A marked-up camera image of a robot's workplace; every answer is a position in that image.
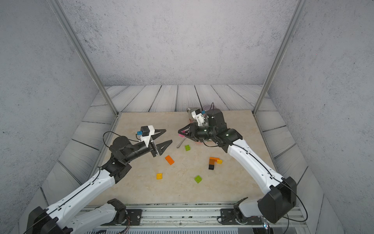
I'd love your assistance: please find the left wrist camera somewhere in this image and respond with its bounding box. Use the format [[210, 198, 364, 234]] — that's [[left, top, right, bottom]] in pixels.
[[136, 125, 155, 147]]

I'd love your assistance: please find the left aluminium frame post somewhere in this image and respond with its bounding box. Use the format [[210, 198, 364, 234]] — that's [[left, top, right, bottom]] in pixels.
[[47, 0, 119, 117]]

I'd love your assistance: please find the purple bowl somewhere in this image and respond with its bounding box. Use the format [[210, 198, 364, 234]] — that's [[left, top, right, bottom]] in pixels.
[[203, 104, 214, 111]]

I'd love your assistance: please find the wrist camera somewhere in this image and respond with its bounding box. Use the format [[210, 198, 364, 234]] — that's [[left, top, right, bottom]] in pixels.
[[136, 125, 155, 147], [192, 110, 208, 127]]

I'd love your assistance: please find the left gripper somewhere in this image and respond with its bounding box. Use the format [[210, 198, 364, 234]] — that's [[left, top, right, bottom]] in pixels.
[[122, 130, 171, 165]]

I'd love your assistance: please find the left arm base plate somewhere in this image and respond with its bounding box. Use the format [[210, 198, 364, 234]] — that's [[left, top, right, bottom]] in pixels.
[[115, 209, 142, 226]]

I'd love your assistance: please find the small lime green brick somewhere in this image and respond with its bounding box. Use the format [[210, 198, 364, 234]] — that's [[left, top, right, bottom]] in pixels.
[[194, 175, 202, 184]]

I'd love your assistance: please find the aluminium frame post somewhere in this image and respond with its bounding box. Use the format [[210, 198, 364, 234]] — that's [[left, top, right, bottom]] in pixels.
[[252, 0, 307, 116], [47, 0, 119, 117]]

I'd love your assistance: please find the yellow small brick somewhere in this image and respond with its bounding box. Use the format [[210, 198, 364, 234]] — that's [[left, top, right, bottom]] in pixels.
[[156, 173, 163, 180]]

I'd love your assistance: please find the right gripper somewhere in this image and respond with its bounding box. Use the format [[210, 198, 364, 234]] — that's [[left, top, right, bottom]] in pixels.
[[179, 122, 218, 143]]

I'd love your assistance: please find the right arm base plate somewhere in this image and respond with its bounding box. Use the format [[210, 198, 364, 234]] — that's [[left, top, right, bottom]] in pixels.
[[217, 208, 263, 225]]

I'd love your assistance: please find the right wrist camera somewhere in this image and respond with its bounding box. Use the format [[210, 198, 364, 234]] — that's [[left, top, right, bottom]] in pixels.
[[192, 110, 208, 127]]

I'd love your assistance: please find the right aluminium frame post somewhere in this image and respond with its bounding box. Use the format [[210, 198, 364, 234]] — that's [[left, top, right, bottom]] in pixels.
[[252, 0, 307, 116]]

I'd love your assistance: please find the ribbed grey cup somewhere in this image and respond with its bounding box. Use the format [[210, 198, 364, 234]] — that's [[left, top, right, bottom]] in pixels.
[[187, 107, 200, 122]]

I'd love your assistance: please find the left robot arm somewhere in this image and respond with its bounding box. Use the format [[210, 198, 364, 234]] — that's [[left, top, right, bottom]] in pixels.
[[25, 125, 172, 234]]

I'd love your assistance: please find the aluminium front rail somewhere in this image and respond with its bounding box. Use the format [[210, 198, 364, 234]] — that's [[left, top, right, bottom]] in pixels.
[[52, 203, 310, 234]]

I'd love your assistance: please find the orange long brick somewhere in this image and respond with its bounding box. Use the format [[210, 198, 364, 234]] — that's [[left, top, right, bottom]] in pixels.
[[209, 157, 219, 162], [165, 156, 175, 165]]

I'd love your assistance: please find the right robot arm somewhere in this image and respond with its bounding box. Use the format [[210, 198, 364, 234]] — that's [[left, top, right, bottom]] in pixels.
[[178, 109, 297, 223]]

